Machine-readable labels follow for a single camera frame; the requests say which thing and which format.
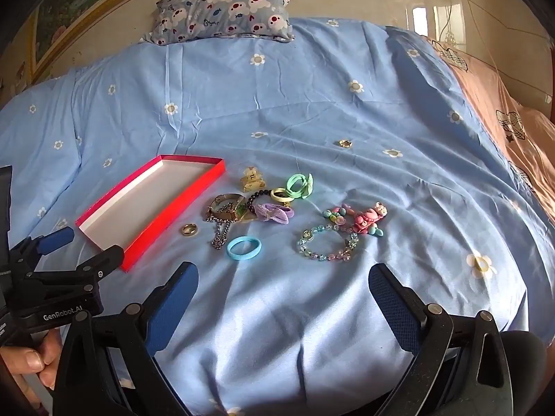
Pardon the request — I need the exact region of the peach printed blanket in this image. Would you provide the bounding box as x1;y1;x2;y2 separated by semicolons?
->
427;37;555;226

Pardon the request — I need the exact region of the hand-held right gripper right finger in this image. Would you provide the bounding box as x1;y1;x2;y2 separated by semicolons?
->
368;262;514;416

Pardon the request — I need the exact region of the light blue hair tie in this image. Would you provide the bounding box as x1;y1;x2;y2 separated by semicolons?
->
226;235;262;263

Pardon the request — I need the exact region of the beige hair claw clip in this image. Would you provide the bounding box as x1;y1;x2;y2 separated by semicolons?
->
236;167;266;192

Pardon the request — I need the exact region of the framed wall poster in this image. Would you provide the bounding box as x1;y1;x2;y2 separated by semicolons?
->
26;0;174;79

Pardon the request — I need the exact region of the colourful candy bead bracelet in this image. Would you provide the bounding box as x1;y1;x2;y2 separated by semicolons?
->
322;203;354;226

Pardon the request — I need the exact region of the purple bow hair tie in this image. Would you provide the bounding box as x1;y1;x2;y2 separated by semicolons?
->
254;201;296;227

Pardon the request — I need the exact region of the green bow hair tie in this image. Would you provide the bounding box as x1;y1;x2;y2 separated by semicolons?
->
285;172;316;202

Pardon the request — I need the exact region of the gold wrist watch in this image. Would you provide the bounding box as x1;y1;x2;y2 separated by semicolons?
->
204;193;248;226

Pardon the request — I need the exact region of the pink cartoon hair clip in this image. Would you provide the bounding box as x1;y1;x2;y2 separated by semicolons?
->
351;201;387;238

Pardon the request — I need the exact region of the pastel crystal bead bracelet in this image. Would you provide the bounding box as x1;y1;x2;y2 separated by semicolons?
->
297;223;360;263

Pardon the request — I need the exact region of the person's left hand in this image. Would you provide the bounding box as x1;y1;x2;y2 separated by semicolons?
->
0;328;64;404

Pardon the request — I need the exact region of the black bead bracelet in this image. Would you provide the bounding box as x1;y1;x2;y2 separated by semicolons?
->
246;188;278;222

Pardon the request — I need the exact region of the silver chain bracelet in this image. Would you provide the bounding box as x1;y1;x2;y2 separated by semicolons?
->
204;214;232;251

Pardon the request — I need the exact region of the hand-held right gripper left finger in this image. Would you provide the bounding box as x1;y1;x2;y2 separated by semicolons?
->
52;261;200;416

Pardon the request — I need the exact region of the cartoon print pillow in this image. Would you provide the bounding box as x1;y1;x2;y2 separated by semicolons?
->
150;0;296;46

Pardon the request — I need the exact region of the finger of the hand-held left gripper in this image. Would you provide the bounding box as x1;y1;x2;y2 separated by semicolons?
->
9;226;75;269
26;245;126;289

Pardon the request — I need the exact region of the red shallow cardboard box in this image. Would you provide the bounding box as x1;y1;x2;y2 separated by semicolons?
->
75;155;226;273

